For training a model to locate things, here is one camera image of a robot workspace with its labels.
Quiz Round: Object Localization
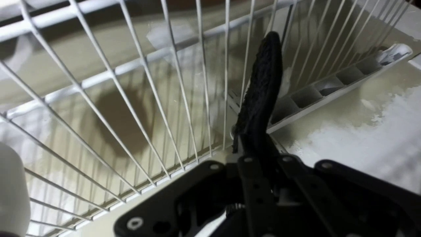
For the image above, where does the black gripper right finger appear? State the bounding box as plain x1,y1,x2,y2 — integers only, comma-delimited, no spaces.
262,152,421,237

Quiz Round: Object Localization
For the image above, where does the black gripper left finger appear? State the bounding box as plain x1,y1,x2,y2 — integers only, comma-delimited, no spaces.
113,156,267,237

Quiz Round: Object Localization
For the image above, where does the white jar with purple lid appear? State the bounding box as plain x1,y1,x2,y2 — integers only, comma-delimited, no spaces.
0,142,32,237

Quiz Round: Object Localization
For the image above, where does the white wire shelf rack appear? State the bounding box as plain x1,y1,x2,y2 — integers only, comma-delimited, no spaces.
0,0,413,237

